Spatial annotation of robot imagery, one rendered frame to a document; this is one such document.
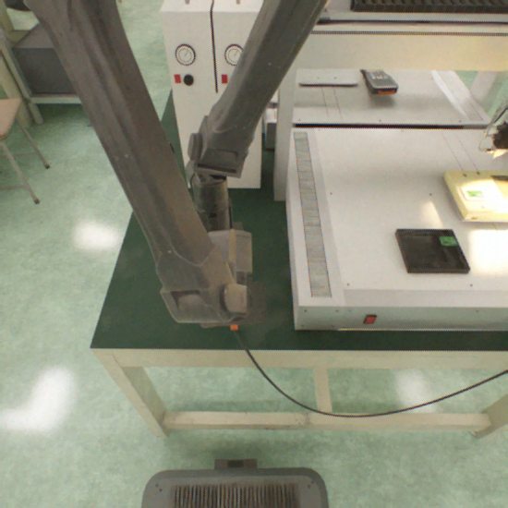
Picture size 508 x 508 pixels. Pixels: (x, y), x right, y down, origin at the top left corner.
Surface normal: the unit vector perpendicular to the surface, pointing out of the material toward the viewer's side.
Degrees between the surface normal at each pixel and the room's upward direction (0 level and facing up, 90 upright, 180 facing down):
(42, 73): 90
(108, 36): 70
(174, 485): 0
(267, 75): 109
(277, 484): 0
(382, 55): 90
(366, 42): 90
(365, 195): 0
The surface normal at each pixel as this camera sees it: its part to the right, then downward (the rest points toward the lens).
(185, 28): 0.00, 0.76
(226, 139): 0.09, 0.93
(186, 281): -0.31, 0.53
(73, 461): 0.00, -0.65
